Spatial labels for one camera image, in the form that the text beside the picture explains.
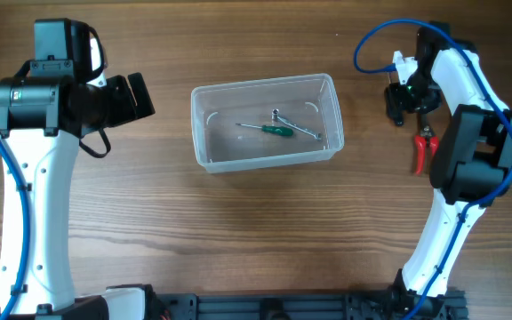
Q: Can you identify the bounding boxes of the green handled screwdriver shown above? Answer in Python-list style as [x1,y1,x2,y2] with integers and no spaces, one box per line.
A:
[236,123,294,137]

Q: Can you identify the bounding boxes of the red handled snips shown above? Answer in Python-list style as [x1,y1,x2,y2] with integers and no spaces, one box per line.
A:
[414,114,439,175]

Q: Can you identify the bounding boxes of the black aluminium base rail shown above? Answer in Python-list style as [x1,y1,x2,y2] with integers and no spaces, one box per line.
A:
[158,290,468,320]

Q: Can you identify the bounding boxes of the blue cable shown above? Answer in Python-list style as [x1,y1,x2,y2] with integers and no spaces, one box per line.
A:
[353,18,512,320]
[0,108,32,320]

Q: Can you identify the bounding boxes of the silver combination wrench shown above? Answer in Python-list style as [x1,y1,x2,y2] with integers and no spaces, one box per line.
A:
[271,109,323,141]

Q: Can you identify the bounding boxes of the clear plastic container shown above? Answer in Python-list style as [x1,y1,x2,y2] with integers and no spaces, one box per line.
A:
[191,73,345,173]

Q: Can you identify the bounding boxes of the right blue cable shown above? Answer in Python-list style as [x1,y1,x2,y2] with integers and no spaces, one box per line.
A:
[353,18,512,320]

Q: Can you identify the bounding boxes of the black red handled screwdriver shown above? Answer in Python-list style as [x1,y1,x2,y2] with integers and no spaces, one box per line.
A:
[384,73,404,127]

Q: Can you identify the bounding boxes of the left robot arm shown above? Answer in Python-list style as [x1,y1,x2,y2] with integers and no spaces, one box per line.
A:
[0,19,168,319]

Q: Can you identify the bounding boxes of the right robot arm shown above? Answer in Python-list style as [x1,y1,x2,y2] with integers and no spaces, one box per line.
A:
[385,21,512,319]

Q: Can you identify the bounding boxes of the left blue cable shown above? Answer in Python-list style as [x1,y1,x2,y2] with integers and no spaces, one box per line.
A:
[0,108,32,320]

